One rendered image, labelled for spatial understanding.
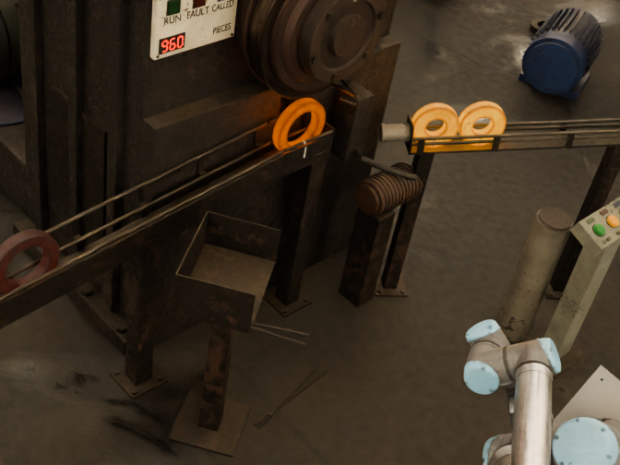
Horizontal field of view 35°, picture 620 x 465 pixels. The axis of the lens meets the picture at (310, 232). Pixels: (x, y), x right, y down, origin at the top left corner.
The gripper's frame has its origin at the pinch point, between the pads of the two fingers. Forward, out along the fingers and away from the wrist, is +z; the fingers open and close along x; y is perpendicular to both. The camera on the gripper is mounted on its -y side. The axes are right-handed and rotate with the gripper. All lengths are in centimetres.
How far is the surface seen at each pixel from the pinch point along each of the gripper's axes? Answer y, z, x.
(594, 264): 64, -12, -18
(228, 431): -1, -36, 86
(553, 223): 70, -28, -12
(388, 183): 63, -66, 26
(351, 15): 30, -121, -4
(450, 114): 72, -74, 0
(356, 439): 13, -11, 59
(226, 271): -7, -83, 49
